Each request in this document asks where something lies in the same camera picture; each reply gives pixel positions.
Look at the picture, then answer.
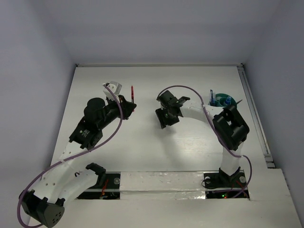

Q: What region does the blue pen with clip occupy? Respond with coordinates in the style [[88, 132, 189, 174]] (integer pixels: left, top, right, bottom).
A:
[[211, 94, 216, 106]]

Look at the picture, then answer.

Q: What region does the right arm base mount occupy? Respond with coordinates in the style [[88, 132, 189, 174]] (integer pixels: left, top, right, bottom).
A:
[[201, 171, 250, 199]]

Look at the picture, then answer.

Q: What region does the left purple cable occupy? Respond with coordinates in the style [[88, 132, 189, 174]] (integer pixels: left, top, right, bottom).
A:
[[18, 85, 124, 226]]

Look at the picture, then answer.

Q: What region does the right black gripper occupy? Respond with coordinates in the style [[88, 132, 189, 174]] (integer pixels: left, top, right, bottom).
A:
[[156, 106, 180, 129]]

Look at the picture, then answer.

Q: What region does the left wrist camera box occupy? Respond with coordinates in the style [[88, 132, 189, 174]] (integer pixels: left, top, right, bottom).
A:
[[103, 81, 122, 101]]

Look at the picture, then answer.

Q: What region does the teal round organizer container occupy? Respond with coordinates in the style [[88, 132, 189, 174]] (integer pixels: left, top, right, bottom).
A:
[[209, 93, 237, 107]]

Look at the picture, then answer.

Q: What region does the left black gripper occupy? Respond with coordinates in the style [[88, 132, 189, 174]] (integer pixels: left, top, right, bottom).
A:
[[98, 94, 136, 130]]

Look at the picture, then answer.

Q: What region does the correction fluid bottle blue cap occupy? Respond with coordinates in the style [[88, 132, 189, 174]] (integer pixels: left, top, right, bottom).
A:
[[223, 96, 232, 106]]

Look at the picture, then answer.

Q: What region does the blue grip clear pen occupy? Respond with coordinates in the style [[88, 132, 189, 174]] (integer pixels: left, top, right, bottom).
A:
[[210, 89, 214, 105]]

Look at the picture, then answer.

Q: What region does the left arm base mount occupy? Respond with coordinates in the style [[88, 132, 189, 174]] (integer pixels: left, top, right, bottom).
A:
[[77, 163, 121, 200]]

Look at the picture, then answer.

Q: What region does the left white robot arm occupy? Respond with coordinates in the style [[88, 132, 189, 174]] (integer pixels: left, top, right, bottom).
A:
[[17, 95, 137, 228]]

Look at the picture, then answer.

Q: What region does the red pen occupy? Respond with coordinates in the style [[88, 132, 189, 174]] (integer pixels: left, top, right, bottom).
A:
[[131, 85, 135, 104]]

